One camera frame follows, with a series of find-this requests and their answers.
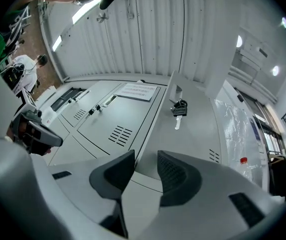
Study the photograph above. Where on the black window frame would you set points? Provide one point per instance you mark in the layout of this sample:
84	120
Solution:
65	99

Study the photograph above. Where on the white security camera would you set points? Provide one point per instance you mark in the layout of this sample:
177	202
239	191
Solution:
141	81

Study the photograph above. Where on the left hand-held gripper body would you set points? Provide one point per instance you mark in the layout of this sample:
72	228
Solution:
23	144

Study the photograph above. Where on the grey metal locker cabinet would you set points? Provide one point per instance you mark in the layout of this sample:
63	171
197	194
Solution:
100	124

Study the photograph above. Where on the long ceiling light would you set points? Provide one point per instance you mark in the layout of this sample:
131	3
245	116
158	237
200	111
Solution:
57	43
85	10

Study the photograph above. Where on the blue wall poster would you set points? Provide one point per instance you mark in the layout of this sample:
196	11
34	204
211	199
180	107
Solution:
255	131

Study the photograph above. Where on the white paper notice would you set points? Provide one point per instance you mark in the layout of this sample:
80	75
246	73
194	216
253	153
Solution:
136	91

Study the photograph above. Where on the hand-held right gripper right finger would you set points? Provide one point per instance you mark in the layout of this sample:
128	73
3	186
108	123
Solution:
207	204

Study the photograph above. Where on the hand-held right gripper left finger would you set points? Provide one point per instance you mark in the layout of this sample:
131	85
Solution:
95	184

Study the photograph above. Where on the clear plastic sheet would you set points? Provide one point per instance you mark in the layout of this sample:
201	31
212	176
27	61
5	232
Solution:
235	129

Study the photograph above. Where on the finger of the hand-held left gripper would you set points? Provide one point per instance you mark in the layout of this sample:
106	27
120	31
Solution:
48	137

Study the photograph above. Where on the grey metal locker door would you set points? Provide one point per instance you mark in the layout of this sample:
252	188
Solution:
195	139

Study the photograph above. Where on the round ceiling light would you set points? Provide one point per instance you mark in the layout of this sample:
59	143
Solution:
275	70
285	22
239	41

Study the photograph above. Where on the black-headed door key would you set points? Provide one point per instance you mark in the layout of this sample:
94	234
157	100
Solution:
70	100
180	109
91	112

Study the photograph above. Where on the black hanging garment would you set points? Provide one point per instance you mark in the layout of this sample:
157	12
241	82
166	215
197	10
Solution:
281	179

